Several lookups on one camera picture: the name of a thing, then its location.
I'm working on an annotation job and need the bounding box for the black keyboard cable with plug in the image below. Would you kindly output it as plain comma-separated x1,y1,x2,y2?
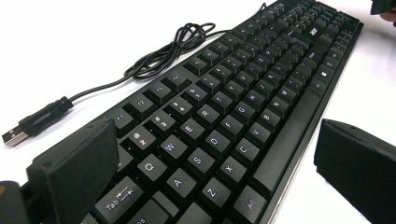
1,2,268,148

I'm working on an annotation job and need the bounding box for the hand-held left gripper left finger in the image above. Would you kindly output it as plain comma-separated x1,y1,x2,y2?
26,118,120,224

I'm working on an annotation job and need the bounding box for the black computer keyboard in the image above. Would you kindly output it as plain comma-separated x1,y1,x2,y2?
78,0,364,224

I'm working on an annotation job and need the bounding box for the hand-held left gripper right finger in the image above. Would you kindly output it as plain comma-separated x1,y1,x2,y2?
313,119,396,224

